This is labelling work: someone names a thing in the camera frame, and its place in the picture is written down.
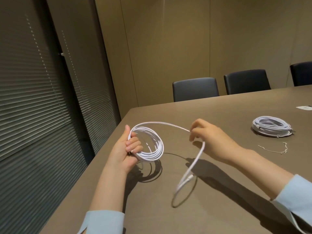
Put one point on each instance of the person's left hand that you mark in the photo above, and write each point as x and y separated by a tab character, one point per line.
119	155

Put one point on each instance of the person's right hand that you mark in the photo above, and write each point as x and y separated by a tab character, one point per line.
219	146

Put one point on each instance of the bunch of white twist ties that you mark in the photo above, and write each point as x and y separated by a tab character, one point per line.
282	151

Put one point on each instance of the person's right forearm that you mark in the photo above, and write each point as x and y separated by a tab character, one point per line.
263	173

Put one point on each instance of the person's left forearm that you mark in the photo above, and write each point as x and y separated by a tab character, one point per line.
109	192

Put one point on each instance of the brown table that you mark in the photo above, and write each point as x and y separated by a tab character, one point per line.
219	114

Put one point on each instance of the dark meeting chair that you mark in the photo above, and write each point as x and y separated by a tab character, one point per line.
302	74
247	82
196	90

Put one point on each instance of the white table socket panel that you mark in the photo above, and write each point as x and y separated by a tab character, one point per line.
304	107

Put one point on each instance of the glass partition with grey blinds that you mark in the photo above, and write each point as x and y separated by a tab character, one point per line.
36	95

